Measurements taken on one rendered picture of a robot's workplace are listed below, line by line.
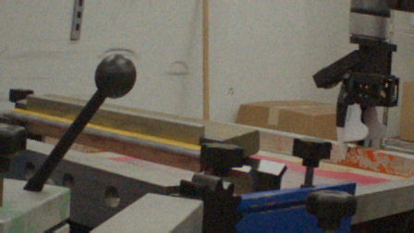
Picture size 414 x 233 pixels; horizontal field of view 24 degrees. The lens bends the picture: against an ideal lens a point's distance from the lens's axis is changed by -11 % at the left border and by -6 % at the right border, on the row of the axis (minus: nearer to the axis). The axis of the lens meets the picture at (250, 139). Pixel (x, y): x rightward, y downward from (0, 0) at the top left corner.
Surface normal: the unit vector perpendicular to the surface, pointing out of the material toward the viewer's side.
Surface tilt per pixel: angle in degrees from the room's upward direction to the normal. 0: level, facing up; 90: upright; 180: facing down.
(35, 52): 90
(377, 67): 90
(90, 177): 90
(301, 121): 84
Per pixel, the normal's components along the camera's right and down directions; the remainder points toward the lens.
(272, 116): -0.56, 0.04
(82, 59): 0.78, 0.15
